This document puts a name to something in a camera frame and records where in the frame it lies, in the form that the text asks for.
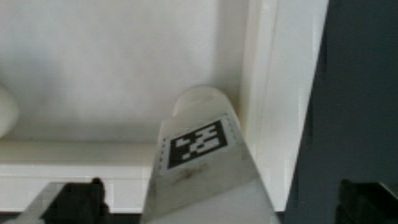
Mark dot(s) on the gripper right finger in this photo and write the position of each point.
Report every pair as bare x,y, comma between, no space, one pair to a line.
366,203

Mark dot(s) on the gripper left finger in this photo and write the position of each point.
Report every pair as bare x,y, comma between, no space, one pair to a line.
68,204

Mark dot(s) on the white table leg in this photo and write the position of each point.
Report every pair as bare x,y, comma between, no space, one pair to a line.
207,189

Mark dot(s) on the white square tabletop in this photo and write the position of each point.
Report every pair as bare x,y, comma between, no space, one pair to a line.
100,59

